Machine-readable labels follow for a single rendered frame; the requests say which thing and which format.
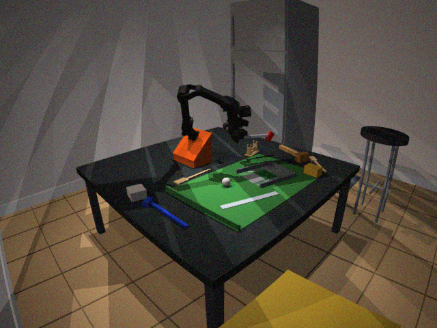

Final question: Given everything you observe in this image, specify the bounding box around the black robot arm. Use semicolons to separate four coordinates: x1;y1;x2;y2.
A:
177;84;251;140

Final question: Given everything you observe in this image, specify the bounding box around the yellow flat block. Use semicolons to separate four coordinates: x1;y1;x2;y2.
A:
304;163;322;178

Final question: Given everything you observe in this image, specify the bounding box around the grey flat bar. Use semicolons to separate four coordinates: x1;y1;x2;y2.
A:
220;191;279;209

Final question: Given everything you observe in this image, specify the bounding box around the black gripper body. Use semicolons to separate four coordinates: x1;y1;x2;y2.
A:
223;118;248;138

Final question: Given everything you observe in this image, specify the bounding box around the white golf ball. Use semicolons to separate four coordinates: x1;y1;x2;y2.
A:
222;178;231;186

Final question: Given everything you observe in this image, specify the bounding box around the green putting mat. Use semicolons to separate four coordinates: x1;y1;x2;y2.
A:
166;154;323;232

